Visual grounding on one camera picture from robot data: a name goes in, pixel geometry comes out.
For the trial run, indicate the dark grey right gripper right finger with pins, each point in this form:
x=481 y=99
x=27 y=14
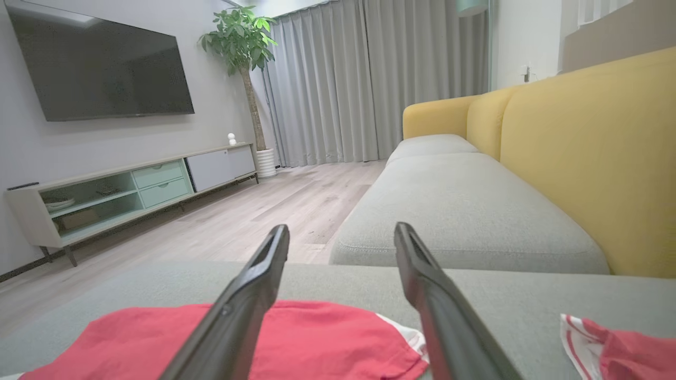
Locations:
x=443 y=316

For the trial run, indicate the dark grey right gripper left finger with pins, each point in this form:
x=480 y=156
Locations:
x=248 y=306

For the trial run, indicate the red white numbered jersey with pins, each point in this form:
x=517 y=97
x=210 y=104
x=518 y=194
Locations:
x=327 y=338

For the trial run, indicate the grey sofa chaise seat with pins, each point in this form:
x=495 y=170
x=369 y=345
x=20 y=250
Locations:
x=501 y=301

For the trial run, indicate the large grey seat cushion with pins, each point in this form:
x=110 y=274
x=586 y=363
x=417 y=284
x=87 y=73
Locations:
x=465 y=211

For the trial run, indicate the mint and beige TV cabinet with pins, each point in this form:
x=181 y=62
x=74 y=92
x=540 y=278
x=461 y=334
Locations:
x=211 y=169

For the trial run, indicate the white ribbed plant pot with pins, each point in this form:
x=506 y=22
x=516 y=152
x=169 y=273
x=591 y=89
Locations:
x=265 y=163

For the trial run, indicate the small grey seat cushion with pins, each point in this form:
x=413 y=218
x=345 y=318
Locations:
x=428 y=143

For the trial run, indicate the small dark shelf object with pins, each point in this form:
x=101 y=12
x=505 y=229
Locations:
x=108 y=190

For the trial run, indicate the brown cardboard box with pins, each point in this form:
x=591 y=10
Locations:
x=79 y=219

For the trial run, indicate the red white striped garment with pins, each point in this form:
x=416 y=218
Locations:
x=634 y=353

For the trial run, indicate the yellow and grey sofa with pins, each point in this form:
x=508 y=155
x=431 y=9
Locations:
x=581 y=158

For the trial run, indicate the white bowl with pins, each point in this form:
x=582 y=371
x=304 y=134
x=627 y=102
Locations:
x=59 y=205

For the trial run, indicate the grey pleated curtain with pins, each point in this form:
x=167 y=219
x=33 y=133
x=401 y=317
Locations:
x=343 y=79

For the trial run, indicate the black remote control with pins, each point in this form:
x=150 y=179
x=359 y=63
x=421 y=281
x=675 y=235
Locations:
x=24 y=186

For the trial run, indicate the green potted tree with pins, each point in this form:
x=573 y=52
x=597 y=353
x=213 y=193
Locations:
x=240 y=37

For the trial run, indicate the teal pendant lamp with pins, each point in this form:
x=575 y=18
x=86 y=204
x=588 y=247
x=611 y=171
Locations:
x=471 y=6

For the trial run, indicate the wall socket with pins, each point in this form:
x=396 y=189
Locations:
x=525 y=74

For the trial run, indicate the black wall television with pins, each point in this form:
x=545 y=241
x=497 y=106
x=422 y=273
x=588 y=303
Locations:
x=105 y=68

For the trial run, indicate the brown wall panel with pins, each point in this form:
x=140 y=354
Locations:
x=623 y=42

